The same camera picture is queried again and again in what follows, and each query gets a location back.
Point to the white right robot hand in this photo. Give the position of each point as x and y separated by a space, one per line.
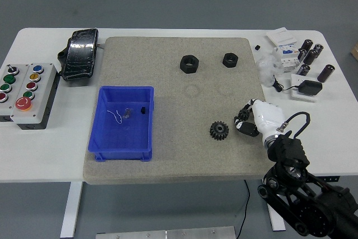
268 116

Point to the large black bevel gear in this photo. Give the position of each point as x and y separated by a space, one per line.
219 130

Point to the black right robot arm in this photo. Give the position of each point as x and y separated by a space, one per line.
310 211

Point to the white square box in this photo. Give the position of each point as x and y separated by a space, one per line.
296 80

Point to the small black hex nut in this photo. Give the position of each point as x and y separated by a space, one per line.
230 60

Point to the large black hex nut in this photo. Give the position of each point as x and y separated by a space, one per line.
189 64

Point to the brown cardboard box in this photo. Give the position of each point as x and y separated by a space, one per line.
355 50

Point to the grey box with emergency stop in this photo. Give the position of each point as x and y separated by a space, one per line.
33 93

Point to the clear plastic bag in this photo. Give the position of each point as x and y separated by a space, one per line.
267 69

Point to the black power adapter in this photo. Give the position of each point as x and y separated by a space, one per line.
311 87

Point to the dark brown cylindrical capacitor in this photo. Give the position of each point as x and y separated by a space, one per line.
325 73
311 57
319 48
301 55
306 45
304 70

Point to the white circuit breaker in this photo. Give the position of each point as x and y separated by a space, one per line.
286 58

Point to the flat white carton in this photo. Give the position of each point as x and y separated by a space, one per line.
281 37

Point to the grey-brown mat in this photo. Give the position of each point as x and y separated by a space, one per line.
173 138

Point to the white table leg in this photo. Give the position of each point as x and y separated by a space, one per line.
71 208
275 222

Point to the small black block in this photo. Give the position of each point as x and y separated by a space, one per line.
143 109

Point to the blue plastic bin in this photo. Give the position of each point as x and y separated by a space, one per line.
120 135

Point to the black tape-wrapped device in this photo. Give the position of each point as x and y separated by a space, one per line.
79 54

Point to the grey box with selector switch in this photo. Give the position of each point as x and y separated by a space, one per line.
8 88

